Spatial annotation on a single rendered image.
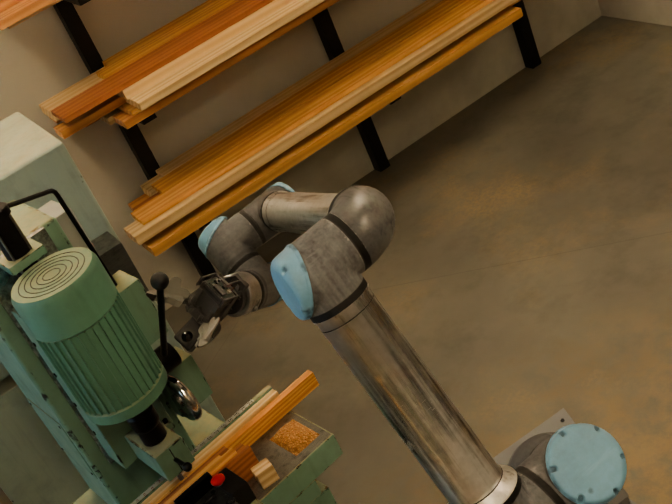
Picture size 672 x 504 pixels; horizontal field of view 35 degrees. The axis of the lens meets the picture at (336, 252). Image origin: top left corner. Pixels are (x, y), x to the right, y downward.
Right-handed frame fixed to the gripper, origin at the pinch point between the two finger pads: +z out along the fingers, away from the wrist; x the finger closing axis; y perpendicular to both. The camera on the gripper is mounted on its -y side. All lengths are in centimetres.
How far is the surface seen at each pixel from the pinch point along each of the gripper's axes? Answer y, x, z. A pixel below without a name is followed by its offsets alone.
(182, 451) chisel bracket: -24.3, 15.3, -7.1
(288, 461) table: -18.2, 30.5, -22.7
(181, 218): -85, -96, -180
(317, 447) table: -12.9, 32.8, -26.2
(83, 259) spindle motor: 4.5, -16.1, 12.2
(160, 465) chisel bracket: -27.1, 14.6, -2.6
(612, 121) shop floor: 28, -9, -311
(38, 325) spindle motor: -6.5, -12.2, 20.7
